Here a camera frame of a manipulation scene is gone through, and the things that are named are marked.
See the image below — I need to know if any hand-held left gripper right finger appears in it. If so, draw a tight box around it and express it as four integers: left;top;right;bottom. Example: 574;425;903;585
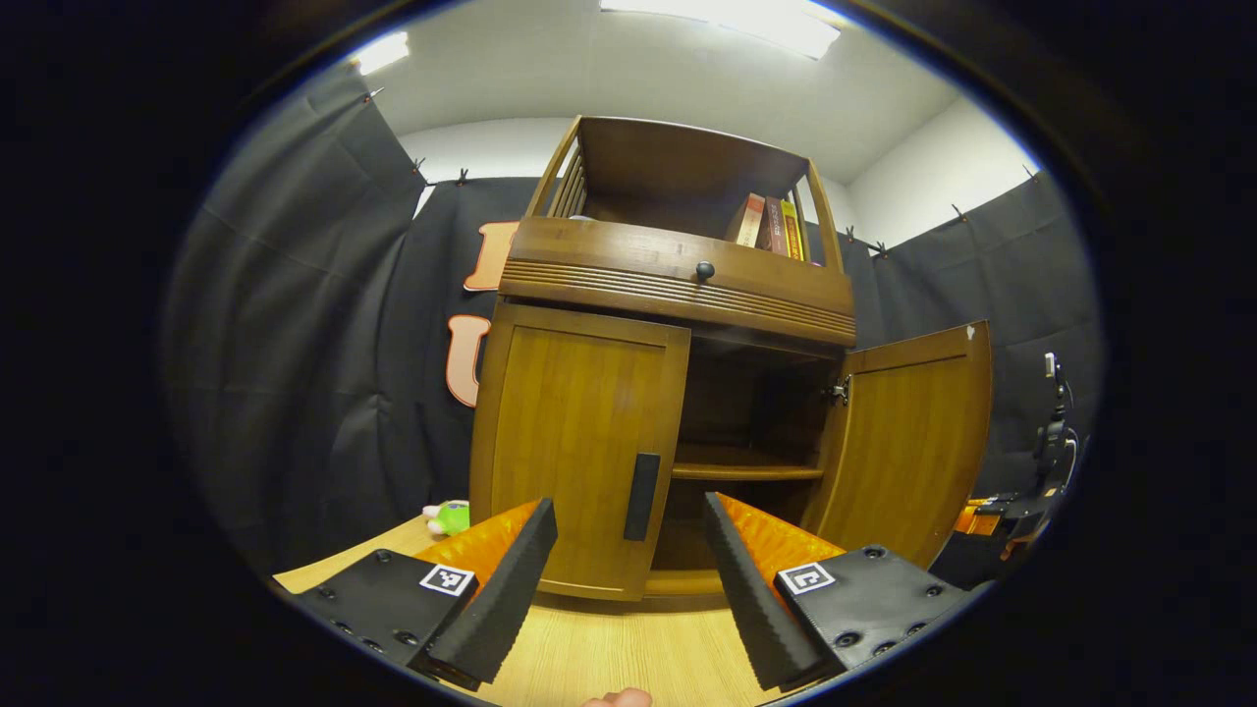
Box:
700;491;973;693

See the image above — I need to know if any black backdrop cloth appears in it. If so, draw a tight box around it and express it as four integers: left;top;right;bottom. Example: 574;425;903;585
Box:
162;59;1101;590

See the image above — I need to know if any large ceiling light panel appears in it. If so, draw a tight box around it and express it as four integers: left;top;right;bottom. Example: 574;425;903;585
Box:
601;0;843;60

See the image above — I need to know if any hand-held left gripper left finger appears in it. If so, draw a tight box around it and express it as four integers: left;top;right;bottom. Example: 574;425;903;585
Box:
280;496;559;693

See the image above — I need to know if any small ceiling light panel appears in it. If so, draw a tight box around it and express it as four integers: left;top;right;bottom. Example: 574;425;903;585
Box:
354;31;410;77

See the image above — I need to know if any dark maroon book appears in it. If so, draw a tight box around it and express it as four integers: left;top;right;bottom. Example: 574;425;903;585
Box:
756;196;788;254

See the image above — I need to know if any wooden shoe cabinet door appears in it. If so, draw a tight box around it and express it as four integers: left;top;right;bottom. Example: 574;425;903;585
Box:
471;301;691;602
803;320;995;571

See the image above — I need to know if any wooden drawer with black knob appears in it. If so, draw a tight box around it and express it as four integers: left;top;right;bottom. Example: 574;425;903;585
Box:
503;218;855;327

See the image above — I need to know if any wooden double-door shoe cabinet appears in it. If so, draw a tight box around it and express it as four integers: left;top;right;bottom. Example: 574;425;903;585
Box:
468;115;858;602

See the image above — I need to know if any green plush toy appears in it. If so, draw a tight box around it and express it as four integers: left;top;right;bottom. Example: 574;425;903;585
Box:
422;499;472;537

